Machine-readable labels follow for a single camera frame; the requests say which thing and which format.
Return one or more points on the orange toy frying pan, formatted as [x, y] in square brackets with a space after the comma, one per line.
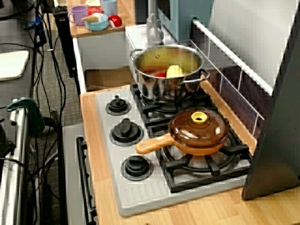
[150, 145]

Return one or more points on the black burner grate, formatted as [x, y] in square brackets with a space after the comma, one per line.
[211, 181]
[150, 109]

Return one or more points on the stainless steel pot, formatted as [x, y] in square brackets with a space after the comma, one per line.
[164, 87]

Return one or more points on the black stove knob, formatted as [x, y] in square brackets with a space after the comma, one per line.
[117, 105]
[137, 167]
[126, 131]

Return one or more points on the red toy vegetable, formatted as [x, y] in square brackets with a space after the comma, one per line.
[161, 75]

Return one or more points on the yellow toy corn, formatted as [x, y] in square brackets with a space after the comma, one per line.
[174, 71]

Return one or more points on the white toy sink basin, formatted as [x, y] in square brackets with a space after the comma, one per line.
[100, 54]

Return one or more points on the grey toy faucet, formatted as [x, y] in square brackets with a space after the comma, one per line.
[153, 30]

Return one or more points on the grey toy stove panel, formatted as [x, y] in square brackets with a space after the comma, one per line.
[140, 194]

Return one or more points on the dark tile backsplash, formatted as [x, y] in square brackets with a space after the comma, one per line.
[234, 93]

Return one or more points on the white toy oven door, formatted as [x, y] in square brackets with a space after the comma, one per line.
[70, 152]

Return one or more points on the red white toy mushroom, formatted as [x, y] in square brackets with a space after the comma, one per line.
[116, 21]

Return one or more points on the teal toy microwave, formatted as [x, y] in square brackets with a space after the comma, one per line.
[187, 18]

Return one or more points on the blue toy bowl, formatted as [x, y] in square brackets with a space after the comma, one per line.
[97, 25]

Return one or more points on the wooden side table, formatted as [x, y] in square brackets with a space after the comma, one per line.
[123, 9]

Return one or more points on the toy ice cream cone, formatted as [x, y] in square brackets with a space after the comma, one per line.
[90, 18]

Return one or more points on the light blue toy cup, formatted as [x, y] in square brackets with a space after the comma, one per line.
[109, 8]

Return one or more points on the green clamp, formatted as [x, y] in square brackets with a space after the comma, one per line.
[35, 114]

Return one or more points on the red toy cup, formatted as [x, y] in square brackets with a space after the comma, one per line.
[93, 10]

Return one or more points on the purple toy cup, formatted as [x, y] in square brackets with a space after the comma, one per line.
[78, 15]

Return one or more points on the cream toy piece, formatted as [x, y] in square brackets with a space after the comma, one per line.
[93, 2]

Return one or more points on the dark grey side panel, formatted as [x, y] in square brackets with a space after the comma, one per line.
[276, 140]

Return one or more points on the blue plastic clip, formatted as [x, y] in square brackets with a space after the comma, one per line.
[35, 23]

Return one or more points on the white flat tray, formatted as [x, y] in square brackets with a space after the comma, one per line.
[11, 65]

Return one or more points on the black device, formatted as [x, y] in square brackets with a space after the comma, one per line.
[5, 143]

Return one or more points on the black upright post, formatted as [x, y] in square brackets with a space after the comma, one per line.
[64, 42]

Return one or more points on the aluminium frame rail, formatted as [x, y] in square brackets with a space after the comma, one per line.
[14, 164]

